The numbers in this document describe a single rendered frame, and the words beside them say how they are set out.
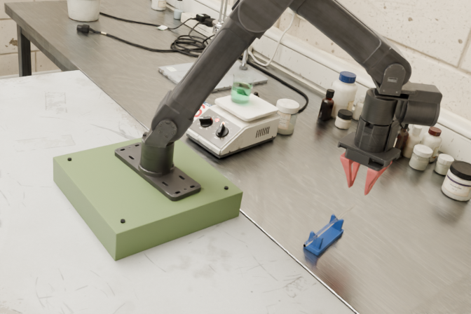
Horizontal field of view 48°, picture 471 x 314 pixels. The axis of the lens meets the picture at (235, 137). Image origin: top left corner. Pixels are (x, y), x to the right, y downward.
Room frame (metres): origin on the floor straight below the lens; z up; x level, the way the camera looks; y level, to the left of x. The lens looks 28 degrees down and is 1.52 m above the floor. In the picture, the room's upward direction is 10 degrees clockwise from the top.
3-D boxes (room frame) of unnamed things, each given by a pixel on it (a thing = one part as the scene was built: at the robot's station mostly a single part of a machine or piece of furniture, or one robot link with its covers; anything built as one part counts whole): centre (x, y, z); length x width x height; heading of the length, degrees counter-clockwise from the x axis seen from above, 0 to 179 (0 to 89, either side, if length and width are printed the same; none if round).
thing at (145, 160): (0.87, 0.14, 1.00); 0.20 x 0.07 x 0.08; 48
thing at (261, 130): (1.17, 0.00, 0.94); 0.22 x 0.13 x 0.08; 138
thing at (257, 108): (1.19, -0.01, 0.98); 0.12 x 0.12 x 0.01; 48
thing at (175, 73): (1.56, 0.10, 0.91); 0.30 x 0.20 x 0.01; 133
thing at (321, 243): (0.82, -0.20, 0.92); 0.10 x 0.03 x 0.04; 145
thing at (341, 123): (1.35, -0.29, 0.92); 0.04 x 0.04 x 0.04
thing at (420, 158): (1.18, -0.47, 0.93); 0.05 x 0.05 x 0.05
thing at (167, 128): (0.87, 0.14, 1.06); 0.09 x 0.06 x 0.06; 2
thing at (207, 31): (1.95, 0.15, 0.92); 0.40 x 0.06 x 0.04; 43
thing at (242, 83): (1.20, 0.00, 1.02); 0.06 x 0.05 x 0.08; 71
